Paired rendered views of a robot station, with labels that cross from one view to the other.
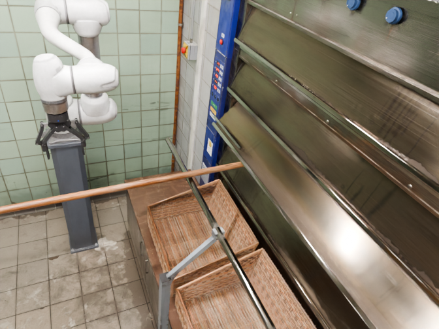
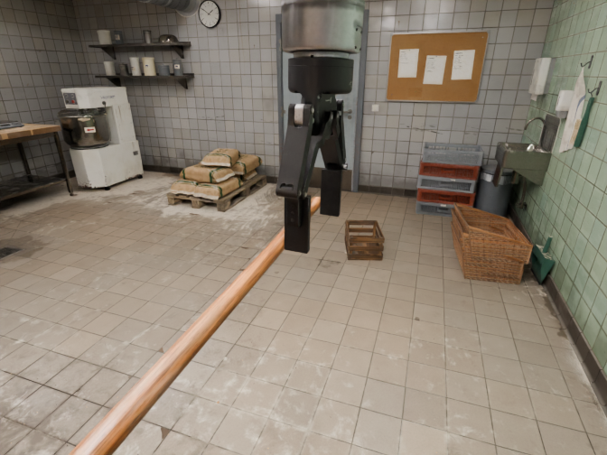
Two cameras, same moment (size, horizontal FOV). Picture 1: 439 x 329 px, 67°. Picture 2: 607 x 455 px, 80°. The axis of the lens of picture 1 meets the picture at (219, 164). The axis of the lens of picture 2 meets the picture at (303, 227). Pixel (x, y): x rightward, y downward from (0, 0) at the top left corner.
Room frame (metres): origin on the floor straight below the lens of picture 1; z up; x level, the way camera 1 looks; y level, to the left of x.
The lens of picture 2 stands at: (1.41, 0.33, 1.51)
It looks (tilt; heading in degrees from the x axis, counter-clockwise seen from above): 23 degrees down; 138
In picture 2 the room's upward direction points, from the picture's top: straight up
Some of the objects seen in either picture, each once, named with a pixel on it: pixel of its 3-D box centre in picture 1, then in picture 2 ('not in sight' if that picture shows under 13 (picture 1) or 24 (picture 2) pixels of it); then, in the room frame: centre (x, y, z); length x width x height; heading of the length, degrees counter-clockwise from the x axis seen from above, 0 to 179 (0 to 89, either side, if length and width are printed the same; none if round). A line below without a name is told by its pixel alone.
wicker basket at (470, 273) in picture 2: not in sight; (482, 250); (0.40, 3.26, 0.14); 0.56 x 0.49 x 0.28; 125
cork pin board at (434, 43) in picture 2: not in sight; (434, 68); (-0.95, 4.44, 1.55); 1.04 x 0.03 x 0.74; 29
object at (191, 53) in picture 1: (190, 49); not in sight; (2.23, 0.32, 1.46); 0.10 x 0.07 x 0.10; 29
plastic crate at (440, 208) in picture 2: not in sight; (443, 204); (-0.48, 4.23, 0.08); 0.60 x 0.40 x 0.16; 31
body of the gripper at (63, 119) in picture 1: (59, 120); (319, 99); (1.09, 0.65, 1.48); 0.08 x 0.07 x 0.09; 117
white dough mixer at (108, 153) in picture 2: not in sight; (98, 138); (-4.30, 1.63, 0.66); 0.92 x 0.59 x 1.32; 119
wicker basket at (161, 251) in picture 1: (198, 231); not in sight; (1.31, 0.06, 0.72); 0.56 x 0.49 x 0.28; 28
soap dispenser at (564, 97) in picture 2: not in sight; (564, 104); (0.56, 3.80, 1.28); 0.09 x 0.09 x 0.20; 29
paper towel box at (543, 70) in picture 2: not in sight; (540, 79); (0.13, 4.55, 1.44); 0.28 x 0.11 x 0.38; 119
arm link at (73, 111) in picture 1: (62, 111); not in sight; (1.67, 0.97, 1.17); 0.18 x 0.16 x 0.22; 116
